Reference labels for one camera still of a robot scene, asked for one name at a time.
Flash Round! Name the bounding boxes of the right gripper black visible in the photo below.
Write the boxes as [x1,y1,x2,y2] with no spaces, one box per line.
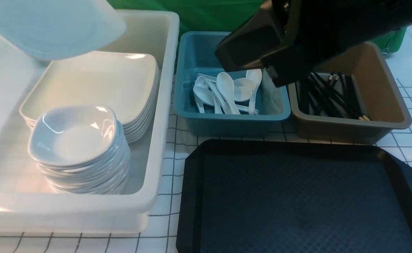
[215,0,412,87]

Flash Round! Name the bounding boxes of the large white square plate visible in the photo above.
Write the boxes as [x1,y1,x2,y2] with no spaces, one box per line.
[0,0,126,61]

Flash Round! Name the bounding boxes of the black chopsticks in brown bin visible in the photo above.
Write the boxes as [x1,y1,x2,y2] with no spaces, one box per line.
[295,72,370,121]

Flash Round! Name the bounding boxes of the white spoons in blue bin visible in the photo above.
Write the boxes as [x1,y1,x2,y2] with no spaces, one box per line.
[193,69,262,115]

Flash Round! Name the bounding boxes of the brown plastic bin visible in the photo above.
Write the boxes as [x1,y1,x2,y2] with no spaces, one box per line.
[288,42,412,144]

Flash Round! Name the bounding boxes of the green backdrop cloth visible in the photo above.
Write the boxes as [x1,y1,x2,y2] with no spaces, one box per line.
[106,0,407,55]

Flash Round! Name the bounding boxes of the blue plastic bin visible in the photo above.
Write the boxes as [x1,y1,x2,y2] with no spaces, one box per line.
[173,31,291,137]

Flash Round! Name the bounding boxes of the checkered white tablecloth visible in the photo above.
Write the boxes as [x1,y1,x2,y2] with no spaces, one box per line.
[0,82,412,253]

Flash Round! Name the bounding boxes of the stack of white square plates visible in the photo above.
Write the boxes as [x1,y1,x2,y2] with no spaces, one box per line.
[19,51,160,143]

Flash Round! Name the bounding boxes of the black serving tray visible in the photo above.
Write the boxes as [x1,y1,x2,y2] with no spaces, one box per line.
[176,140,412,253]

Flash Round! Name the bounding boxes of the stack of white bowls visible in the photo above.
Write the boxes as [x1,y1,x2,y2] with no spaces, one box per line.
[28,105,131,194]

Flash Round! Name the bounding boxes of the large white plastic bin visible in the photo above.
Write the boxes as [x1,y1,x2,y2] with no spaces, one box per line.
[0,9,179,234]

